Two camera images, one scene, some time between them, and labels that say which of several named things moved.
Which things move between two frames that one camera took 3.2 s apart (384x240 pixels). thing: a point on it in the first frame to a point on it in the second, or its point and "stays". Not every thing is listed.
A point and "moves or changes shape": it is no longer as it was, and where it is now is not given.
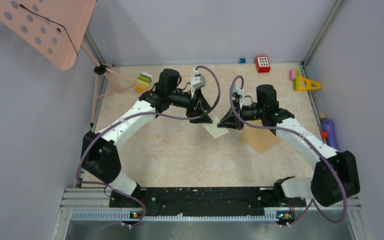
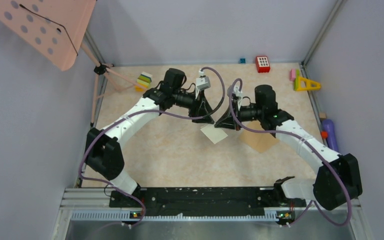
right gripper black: x=231 y=120 stays
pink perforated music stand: x=54 y=29 stays
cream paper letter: x=213 y=128 moves or changes shape
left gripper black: x=201 y=104 stays
